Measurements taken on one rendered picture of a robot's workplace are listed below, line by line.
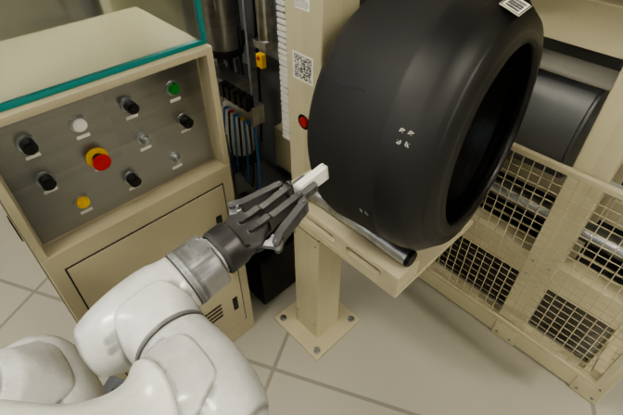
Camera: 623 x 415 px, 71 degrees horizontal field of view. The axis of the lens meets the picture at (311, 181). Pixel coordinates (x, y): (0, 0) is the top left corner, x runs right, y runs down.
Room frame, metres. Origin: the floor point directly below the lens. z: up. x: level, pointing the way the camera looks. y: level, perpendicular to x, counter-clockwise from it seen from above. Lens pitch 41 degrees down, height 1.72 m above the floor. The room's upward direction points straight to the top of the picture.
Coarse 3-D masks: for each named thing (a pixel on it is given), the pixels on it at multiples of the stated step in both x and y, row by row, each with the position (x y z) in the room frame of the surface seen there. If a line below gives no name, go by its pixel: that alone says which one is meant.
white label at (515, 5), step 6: (504, 0) 0.77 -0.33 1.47; (510, 0) 0.78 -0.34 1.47; (516, 0) 0.78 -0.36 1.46; (522, 0) 0.79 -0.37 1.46; (504, 6) 0.75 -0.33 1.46; (510, 6) 0.75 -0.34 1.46; (516, 6) 0.76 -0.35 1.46; (522, 6) 0.76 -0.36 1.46; (528, 6) 0.77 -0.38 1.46; (516, 12) 0.74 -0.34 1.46; (522, 12) 0.75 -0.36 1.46
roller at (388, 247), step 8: (312, 200) 0.88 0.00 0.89; (320, 200) 0.86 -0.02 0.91; (328, 208) 0.84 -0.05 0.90; (336, 216) 0.82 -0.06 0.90; (352, 224) 0.78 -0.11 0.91; (360, 232) 0.76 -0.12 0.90; (368, 232) 0.74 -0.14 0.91; (368, 240) 0.74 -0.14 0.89; (376, 240) 0.72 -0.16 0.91; (384, 240) 0.71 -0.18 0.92; (384, 248) 0.70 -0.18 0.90; (392, 248) 0.69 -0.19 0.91; (400, 248) 0.68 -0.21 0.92; (392, 256) 0.68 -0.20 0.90; (400, 256) 0.67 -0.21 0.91; (408, 256) 0.66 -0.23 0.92; (416, 256) 0.68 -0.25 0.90; (408, 264) 0.66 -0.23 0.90
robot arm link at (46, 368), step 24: (48, 336) 0.43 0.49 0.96; (0, 360) 0.34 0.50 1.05; (24, 360) 0.35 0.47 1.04; (48, 360) 0.37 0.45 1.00; (72, 360) 0.39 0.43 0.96; (0, 384) 0.31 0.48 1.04; (24, 384) 0.31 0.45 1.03; (48, 384) 0.32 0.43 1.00; (72, 384) 0.34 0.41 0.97; (96, 384) 0.36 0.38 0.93
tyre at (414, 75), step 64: (384, 0) 0.83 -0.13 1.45; (448, 0) 0.78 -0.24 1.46; (384, 64) 0.70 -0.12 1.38; (448, 64) 0.65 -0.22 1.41; (512, 64) 1.00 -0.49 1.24; (320, 128) 0.70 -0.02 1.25; (384, 128) 0.62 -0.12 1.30; (448, 128) 0.60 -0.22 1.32; (512, 128) 0.90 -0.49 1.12; (320, 192) 0.71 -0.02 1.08; (384, 192) 0.58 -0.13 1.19; (448, 192) 0.88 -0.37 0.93
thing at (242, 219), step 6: (288, 186) 0.55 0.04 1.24; (276, 192) 0.54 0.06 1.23; (282, 192) 0.54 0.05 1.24; (270, 198) 0.52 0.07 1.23; (276, 198) 0.52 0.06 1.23; (282, 198) 0.53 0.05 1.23; (264, 204) 0.51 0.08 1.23; (270, 204) 0.51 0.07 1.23; (276, 204) 0.52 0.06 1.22; (252, 210) 0.50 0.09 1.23; (258, 210) 0.50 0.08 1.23; (264, 210) 0.50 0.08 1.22; (270, 210) 0.51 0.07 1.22; (240, 216) 0.48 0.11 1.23; (246, 216) 0.48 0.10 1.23; (252, 216) 0.49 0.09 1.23; (240, 222) 0.47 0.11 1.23
